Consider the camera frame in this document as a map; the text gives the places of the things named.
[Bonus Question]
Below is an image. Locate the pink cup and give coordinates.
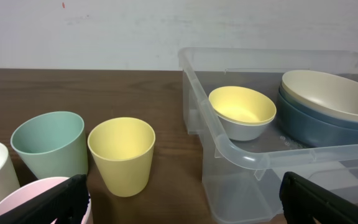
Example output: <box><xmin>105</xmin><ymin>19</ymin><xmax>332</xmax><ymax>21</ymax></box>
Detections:
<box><xmin>0</xmin><ymin>176</ymin><xmax>93</xmax><ymax>224</ymax></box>

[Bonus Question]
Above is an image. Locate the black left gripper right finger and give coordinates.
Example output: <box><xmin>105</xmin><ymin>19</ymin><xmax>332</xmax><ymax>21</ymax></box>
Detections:
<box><xmin>279</xmin><ymin>172</ymin><xmax>358</xmax><ymax>224</ymax></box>

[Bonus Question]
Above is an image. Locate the clear plastic storage container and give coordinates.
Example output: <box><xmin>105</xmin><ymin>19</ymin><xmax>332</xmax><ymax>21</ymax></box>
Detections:
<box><xmin>178</xmin><ymin>47</ymin><xmax>358</xmax><ymax>223</ymax></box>

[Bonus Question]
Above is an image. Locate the green cup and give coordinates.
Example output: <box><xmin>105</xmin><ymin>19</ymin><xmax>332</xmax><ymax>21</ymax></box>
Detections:
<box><xmin>11</xmin><ymin>111</ymin><xmax>88</xmax><ymax>179</ymax></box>

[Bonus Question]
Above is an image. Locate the large cream bowl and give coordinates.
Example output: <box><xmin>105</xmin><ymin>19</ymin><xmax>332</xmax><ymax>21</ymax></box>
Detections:
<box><xmin>282</xmin><ymin>70</ymin><xmax>358</xmax><ymax>123</ymax></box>

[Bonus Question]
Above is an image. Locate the small grey bowl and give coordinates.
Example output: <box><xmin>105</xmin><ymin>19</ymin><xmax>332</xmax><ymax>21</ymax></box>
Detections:
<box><xmin>218</xmin><ymin>115</ymin><xmax>272</xmax><ymax>141</ymax></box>

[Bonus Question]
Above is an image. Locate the dark blue bowl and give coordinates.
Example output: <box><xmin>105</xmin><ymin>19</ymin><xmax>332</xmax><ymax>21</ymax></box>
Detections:
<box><xmin>279</xmin><ymin>85</ymin><xmax>358</xmax><ymax>129</ymax></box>
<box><xmin>276</xmin><ymin>94</ymin><xmax>358</xmax><ymax>147</ymax></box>

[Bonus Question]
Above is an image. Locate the yellow cup upper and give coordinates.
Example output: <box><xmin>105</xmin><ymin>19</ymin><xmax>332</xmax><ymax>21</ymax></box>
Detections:
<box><xmin>88</xmin><ymin>117</ymin><xmax>156</xmax><ymax>197</ymax></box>

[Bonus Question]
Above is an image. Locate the small yellow bowl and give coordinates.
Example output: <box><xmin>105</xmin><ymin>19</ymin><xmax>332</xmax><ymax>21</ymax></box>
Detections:
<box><xmin>208</xmin><ymin>86</ymin><xmax>277</xmax><ymax>125</ymax></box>

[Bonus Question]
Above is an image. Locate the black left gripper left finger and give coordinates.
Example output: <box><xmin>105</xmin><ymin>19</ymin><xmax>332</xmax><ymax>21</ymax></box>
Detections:
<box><xmin>0</xmin><ymin>174</ymin><xmax>90</xmax><ymax>224</ymax></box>

